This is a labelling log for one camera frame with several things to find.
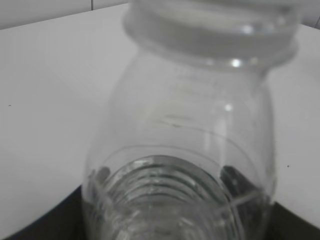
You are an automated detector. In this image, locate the clear plastic water bottle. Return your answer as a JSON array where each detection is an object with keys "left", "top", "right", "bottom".
[{"left": 82, "top": 4, "right": 299, "bottom": 240}]

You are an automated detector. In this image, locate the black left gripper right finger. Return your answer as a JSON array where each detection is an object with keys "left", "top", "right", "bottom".
[{"left": 220, "top": 166, "right": 320, "bottom": 240}]

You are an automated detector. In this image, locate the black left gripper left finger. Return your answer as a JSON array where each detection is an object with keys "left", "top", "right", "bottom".
[{"left": 0, "top": 166, "right": 111, "bottom": 240}]

